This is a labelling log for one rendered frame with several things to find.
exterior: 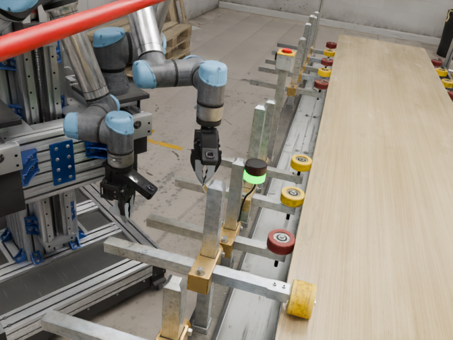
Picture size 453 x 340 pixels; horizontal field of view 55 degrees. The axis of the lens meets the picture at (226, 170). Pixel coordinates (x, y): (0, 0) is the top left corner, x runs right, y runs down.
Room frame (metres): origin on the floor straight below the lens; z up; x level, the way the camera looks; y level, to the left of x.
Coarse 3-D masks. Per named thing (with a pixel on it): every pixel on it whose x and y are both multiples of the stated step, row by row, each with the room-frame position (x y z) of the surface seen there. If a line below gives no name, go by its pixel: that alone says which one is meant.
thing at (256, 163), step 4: (248, 160) 1.07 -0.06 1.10; (252, 160) 1.07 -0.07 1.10; (256, 160) 1.07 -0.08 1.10; (260, 160) 1.08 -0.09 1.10; (248, 164) 1.04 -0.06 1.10; (252, 164) 1.05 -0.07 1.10; (256, 164) 1.05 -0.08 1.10; (260, 164) 1.05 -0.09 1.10; (264, 164) 1.06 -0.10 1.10; (256, 168) 1.03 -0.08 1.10; (260, 168) 1.03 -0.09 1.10; (256, 176) 1.03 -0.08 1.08; (260, 176) 1.03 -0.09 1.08; (244, 180) 1.06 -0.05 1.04; (244, 184) 1.05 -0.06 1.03; (252, 188) 1.06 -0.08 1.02; (244, 200) 1.06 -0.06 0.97; (240, 212) 1.06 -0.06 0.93; (240, 216) 1.06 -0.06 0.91
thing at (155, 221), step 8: (152, 216) 1.08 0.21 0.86; (160, 216) 1.08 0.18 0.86; (152, 224) 1.06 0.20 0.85; (160, 224) 1.05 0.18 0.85; (168, 224) 1.05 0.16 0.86; (176, 224) 1.05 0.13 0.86; (184, 224) 1.06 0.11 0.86; (192, 224) 1.06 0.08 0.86; (176, 232) 1.04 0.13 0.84; (184, 232) 1.04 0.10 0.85; (192, 232) 1.03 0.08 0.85; (200, 232) 1.03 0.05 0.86; (240, 240) 1.01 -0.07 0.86; (248, 240) 1.02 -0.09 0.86; (256, 240) 1.02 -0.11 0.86; (240, 248) 1.00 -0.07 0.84; (248, 248) 1.00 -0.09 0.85; (256, 248) 0.99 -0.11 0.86; (264, 248) 0.99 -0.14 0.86; (264, 256) 0.99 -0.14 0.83; (272, 256) 0.98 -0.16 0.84; (280, 256) 0.98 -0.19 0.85
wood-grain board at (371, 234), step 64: (384, 64) 3.03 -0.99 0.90; (320, 128) 1.81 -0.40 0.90; (384, 128) 1.90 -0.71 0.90; (448, 128) 1.99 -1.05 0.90; (320, 192) 1.27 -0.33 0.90; (384, 192) 1.32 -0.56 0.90; (448, 192) 1.38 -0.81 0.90; (320, 256) 0.94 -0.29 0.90; (384, 256) 0.97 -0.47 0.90; (448, 256) 1.01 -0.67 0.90; (320, 320) 0.71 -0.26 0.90; (384, 320) 0.73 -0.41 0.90; (448, 320) 0.76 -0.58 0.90
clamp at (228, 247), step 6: (240, 222) 1.10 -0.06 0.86; (222, 228) 1.05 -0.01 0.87; (240, 228) 1.08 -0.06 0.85; (222, 234) 1.02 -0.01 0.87; (228, 234) 1.02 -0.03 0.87; (234, 234) 1.03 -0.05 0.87; (234, 240) 1.01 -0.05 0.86; (222, 246) 0.98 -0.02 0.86; (228, 246) 0.97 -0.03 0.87; (228, 252) 0.97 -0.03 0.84
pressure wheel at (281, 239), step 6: (270, 234) 1.00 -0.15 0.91; (276, 234) 1.01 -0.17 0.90; (282, 234) 1.01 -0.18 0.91; (288, 234) 1.01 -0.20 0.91; (270, 240) 0.97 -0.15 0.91; (276, 240) 0.98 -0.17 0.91; (282, 240) 0.98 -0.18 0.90; (288, 240) 0.99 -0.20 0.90; (294, 240) 0.99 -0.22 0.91; (270, 246) 0.97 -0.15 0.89; (276, 246) 0.96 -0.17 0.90; (282, 246) 0.95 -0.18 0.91; (288, 246) 0.96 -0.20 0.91; (276, 252) 0.96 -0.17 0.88; (282, 252) 0.95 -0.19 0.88; (288, 252) 0.96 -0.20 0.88; (276, 264) 0.99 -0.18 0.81
